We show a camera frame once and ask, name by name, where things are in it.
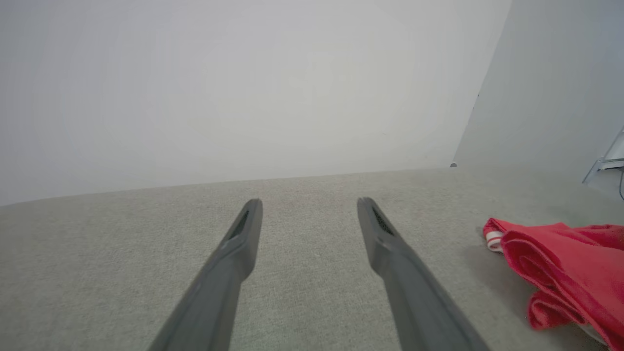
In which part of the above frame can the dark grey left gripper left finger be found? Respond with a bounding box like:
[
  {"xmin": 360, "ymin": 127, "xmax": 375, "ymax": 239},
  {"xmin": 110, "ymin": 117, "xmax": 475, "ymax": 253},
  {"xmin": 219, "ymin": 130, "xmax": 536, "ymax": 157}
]
[{"xmin": 146, "ymin": 197, "xmax": 264, "ymax": 351}]

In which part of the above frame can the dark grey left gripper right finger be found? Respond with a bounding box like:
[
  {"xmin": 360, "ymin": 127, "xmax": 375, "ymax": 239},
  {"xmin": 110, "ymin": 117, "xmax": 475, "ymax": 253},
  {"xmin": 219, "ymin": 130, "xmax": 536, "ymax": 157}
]
[{"xmin": 357, "ymin": 196, "xmax": 491, "ymax": 351}]

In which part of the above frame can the red and white shirt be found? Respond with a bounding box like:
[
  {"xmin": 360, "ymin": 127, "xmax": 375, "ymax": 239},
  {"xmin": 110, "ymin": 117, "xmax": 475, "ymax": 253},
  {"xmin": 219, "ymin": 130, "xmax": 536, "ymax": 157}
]
[{"xmin": 483, "ymin": 217, "xmax": 624, "ymax": 351}]

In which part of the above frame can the silver metal frame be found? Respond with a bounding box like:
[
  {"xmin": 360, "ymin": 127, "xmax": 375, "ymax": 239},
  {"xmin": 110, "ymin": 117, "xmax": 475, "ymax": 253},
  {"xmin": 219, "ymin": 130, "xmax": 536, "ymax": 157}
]
[{"xmin": 582, "ymin": 126, "xmax": 624, "ymax": 201}]

